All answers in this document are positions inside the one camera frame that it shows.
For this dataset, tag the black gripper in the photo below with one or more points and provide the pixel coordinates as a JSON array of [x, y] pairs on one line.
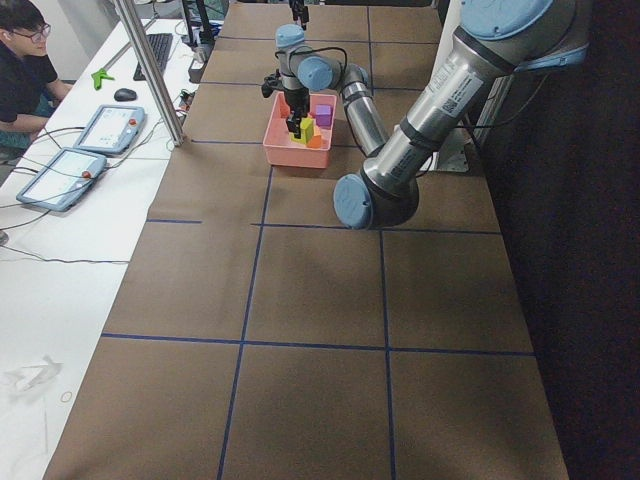
[[294, 100], [298, 7]]

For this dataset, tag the yellow-green foam block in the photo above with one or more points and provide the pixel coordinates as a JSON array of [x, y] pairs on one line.
[[307, 128]]

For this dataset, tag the purple foam block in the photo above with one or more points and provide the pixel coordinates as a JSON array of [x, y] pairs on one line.
[[324, 114]]

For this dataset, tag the orange foam block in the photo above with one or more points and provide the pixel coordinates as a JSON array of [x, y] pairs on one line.
[[320, 140]]

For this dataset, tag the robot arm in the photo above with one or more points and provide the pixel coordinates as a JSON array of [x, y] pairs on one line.
[[494, 39]]

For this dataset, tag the pink plastic bin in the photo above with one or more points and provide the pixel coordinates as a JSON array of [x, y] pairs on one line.
[[280, 150]]

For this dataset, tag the grey power adapter box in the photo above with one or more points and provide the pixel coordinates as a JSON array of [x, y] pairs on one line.
[[201, 55]]

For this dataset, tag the black keyboard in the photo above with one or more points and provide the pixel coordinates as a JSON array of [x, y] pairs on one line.
[[161, 45]]

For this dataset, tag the black computer mouse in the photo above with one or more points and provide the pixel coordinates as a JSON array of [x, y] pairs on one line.
[[125, 95]]

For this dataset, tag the far teach pendant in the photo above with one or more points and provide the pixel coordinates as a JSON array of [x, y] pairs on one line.
[[112, 129]]

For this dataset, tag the teach pendant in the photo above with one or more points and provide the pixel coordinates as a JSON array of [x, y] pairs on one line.
[[63, 181], [112, 129]]

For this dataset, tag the green plastic clamp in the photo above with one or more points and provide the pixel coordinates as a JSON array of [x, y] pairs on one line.
[[99, 76]]

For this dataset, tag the near teach pendant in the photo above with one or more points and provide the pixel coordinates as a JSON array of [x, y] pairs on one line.
[[63, 181]]

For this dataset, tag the seated person in black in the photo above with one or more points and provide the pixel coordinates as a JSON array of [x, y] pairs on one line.
[[30, 86]]

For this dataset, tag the crumpled clear plastic wrap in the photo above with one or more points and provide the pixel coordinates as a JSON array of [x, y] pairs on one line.
[[28, 379]]

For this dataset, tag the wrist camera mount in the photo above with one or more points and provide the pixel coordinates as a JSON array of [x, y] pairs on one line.
[[272, 83]]

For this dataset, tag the white mounting post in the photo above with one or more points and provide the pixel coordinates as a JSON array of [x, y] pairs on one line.
[[451, 157]]

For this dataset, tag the aluminium frame post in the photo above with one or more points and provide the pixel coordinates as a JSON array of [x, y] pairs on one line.
[[142, 48]]

